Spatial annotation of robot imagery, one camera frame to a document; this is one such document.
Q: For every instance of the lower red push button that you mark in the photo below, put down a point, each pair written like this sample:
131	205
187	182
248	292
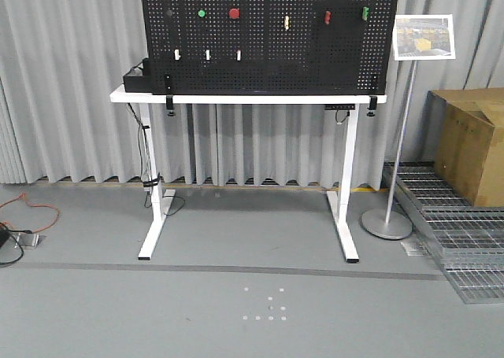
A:
234	13

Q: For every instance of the white standing desk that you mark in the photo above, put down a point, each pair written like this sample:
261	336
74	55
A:
161	199

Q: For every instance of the desk height control panel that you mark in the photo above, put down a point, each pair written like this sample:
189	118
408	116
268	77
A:
337	107

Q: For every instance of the left black panel clamp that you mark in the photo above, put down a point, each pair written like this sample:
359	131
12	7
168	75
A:
169	96

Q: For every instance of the black panel clamp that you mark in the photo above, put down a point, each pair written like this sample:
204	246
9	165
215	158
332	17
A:
169	96
371	110

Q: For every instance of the black perforated pegboard panel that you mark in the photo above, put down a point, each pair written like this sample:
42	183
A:
310	58

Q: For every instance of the right black panel clamp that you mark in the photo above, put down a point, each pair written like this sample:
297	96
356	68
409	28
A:
371	110

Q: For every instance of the black box on desk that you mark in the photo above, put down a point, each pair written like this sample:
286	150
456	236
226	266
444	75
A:
139	78

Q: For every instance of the sign stand with picture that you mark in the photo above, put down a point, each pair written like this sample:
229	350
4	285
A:
415	38

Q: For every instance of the brown cardboard box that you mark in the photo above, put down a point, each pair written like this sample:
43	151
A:
470	152

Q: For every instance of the metal floor grating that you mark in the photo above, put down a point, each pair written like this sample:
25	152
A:
465	241

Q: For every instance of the metal floor socket plate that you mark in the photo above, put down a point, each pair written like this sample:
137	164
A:
28	241

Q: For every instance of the cream toggle handle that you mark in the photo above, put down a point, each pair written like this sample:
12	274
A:
286	22

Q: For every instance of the red toggle handle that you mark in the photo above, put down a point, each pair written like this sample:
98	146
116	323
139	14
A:
327	17

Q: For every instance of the green toggle handle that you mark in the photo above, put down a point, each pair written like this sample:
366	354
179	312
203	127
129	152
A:
365	13

